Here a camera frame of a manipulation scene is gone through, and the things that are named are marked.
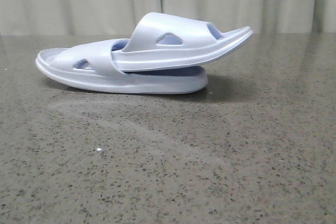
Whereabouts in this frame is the light blue slipper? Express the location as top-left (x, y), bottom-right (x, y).
top-left (36, 39), bottom-right (208, 94)
top-left (112, 12), bottom-right (253, 72)

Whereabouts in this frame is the beige background curtain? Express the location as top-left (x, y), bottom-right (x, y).
top-left (1, 0), bottom-right (335, 35)

